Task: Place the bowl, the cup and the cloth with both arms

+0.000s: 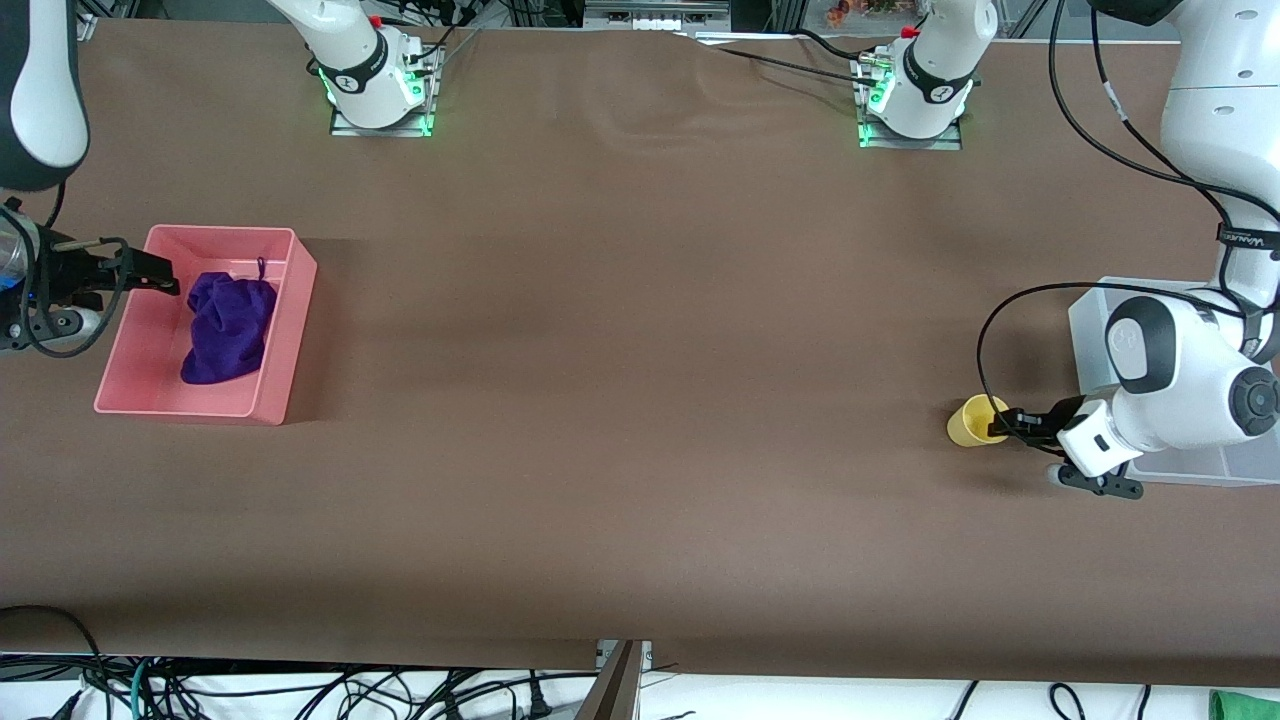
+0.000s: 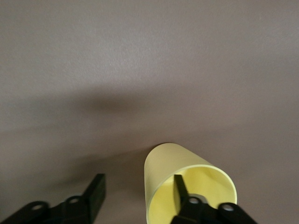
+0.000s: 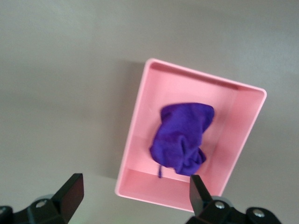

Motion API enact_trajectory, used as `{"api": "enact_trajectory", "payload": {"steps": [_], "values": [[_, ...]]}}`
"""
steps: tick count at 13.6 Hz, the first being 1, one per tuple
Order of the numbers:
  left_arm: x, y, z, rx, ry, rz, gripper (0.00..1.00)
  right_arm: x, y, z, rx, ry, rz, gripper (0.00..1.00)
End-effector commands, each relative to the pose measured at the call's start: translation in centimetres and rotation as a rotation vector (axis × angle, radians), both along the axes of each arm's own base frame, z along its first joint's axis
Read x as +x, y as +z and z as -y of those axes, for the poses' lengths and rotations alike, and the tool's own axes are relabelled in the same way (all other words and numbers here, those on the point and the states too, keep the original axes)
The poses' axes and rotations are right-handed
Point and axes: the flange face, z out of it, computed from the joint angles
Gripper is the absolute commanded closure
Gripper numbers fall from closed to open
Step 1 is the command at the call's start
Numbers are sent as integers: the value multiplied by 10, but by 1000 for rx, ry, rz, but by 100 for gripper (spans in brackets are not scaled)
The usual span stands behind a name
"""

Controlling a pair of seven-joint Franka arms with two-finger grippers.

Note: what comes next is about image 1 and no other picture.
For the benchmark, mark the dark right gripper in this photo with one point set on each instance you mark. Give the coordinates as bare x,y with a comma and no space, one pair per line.
72,274

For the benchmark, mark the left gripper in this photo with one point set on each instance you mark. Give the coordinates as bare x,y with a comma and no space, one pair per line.
1057,416

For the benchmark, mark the yellow cup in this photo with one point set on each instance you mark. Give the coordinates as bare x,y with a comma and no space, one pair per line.
965,425

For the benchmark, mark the purple cloth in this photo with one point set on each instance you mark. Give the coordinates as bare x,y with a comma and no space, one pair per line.
225,330

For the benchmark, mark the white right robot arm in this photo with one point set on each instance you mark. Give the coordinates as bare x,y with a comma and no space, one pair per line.
350,60

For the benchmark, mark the pink plastic bin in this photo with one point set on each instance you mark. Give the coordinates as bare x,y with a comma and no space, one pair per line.
140,370

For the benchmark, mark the clear plastic bin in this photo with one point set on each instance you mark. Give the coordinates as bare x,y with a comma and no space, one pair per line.
1090,340

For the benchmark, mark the green fabric item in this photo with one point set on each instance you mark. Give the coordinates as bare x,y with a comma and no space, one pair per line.
1245,708

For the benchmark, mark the orange background object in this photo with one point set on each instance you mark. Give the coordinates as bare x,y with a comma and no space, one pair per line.
850,10

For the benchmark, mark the white socket strip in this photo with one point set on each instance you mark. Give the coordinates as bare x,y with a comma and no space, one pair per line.
660,23

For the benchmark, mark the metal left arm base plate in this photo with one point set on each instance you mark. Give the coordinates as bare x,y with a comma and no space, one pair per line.
950,143

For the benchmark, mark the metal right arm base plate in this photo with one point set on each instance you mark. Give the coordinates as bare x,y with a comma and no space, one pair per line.
400,128

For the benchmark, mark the metal table bracket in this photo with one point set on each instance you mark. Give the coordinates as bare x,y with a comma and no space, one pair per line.
615,690

